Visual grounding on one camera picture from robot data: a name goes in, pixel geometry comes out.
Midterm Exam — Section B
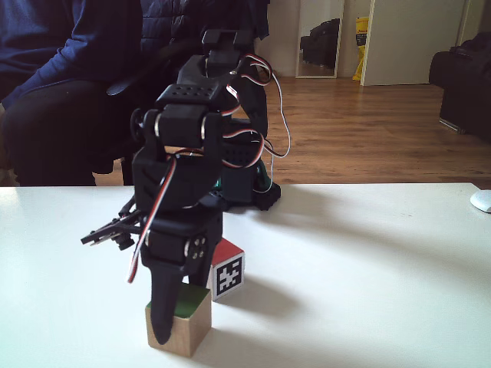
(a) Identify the green-topped wooden cube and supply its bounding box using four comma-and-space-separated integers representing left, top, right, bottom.
144, 282, 213, 358

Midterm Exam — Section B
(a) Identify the red cube with marker tags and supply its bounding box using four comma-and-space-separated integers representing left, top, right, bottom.
206, 237, 246, 303

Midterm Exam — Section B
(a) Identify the green table clamp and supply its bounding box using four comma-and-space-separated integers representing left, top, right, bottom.
213, 160, 274, 192

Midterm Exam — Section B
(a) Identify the person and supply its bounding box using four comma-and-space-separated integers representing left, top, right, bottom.
0, 0, 270, 187

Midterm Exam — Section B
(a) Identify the white-framed standing mirror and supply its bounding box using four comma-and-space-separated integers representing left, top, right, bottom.
295, 0, 345, 80

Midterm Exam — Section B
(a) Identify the yellow bag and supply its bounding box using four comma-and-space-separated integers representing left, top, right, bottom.
351, 15, 371, 81

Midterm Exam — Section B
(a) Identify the white computer mouse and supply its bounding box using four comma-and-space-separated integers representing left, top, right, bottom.
470, 189, 491, 214

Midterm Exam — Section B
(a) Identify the white door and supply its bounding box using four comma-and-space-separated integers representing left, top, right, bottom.
360, 0, 467, 87

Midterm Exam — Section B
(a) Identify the black sofa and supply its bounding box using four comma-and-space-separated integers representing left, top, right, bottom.
428, 32, 491, 146

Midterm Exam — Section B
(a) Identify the red white black servo cable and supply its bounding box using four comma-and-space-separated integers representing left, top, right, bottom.
126, 152, 180, 284
226, 53, 293, 192

